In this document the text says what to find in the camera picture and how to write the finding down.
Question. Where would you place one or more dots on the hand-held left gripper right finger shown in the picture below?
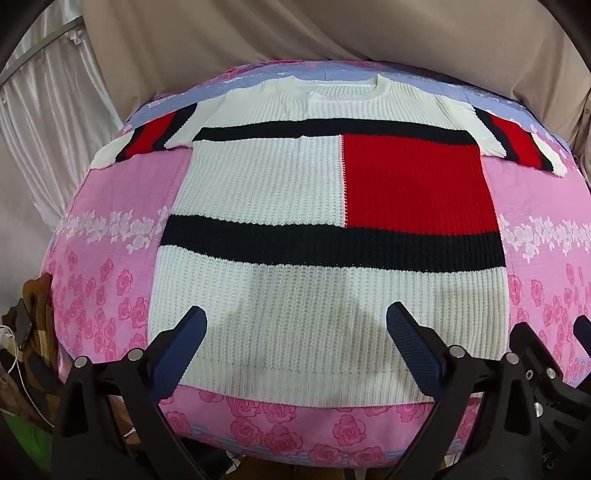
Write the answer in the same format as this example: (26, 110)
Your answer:
(411, 344)

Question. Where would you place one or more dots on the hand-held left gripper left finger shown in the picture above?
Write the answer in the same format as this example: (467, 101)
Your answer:
(184, 344)

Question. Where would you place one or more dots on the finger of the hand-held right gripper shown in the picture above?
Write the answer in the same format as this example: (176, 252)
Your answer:
(583, 328)
(549, 406)

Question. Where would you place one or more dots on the white red black knit sweater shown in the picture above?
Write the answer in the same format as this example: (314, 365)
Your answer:
(323, 207)

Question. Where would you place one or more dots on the pink floral bedsheet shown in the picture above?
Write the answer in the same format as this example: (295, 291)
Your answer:
(115, 240)

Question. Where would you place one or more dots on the brown cloth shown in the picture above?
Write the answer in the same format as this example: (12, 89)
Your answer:
(41, 300)

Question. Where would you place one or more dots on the green mat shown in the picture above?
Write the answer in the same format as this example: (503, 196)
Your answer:
(23, 443)

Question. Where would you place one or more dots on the white satin curtain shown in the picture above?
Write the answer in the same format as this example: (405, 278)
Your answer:
(46, 147)

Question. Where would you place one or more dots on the beige curtain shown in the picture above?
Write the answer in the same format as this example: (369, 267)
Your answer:
(277, 32)

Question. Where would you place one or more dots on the grey pole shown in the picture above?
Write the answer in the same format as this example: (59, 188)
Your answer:
(32, 48)

